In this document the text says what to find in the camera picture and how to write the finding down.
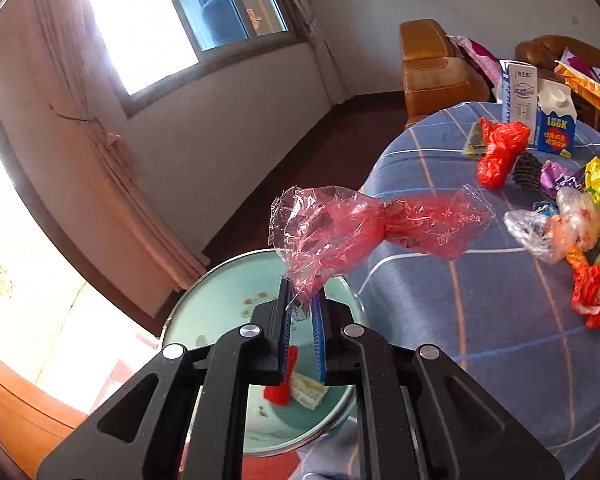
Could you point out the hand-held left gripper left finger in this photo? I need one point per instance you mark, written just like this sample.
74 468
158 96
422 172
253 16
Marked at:
284 332

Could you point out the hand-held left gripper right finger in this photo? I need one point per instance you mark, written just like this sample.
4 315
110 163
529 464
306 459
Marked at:
320 342

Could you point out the light green enamel basin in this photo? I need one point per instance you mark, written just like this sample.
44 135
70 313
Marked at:
220 290

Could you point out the pink transparent plastic wrapper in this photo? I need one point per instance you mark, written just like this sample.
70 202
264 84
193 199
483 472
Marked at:
330 230

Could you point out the dark ribbed wrapper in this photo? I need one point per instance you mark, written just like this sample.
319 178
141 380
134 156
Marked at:
527 172

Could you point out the purple wrapper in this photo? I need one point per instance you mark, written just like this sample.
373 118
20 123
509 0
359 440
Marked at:
555 175

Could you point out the white and yellow wrapper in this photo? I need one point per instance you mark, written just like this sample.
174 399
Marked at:
307 391

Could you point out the red crumpled wrapper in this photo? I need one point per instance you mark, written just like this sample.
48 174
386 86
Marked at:
279 395

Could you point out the blue plaid tablecloth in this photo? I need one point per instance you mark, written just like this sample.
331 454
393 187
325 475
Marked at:
455 310

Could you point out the long pink curtain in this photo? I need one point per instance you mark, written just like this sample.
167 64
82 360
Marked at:
145 210

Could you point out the clear plastic wrapper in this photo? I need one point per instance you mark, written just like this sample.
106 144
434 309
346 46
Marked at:
530 232

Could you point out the green and yellow packet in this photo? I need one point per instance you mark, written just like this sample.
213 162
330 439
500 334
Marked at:
474 142

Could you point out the red plastic bag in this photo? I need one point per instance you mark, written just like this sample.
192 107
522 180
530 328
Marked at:
500 155

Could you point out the orange and red wrapper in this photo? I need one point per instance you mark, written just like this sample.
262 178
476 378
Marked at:
587 285

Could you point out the brown wooden door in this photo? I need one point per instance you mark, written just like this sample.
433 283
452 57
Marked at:
15 420

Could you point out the narrow pink curtain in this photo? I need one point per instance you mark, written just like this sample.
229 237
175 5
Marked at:
325 50

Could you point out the brown leather sofa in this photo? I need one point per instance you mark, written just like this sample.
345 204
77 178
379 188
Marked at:
430 75

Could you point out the orange tinted clear wrapper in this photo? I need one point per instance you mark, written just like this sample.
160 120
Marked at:
580 215

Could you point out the tall white milk carton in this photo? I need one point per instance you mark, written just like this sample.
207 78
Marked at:
520 100

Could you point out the small blue carton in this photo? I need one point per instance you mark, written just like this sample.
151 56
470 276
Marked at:
555 130

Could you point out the purple floral cloth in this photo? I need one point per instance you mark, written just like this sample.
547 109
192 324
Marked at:
477 57
577 62

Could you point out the window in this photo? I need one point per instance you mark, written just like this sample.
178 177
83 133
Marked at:
145 25

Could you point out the orange snack bag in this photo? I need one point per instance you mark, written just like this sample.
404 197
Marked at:
595 92

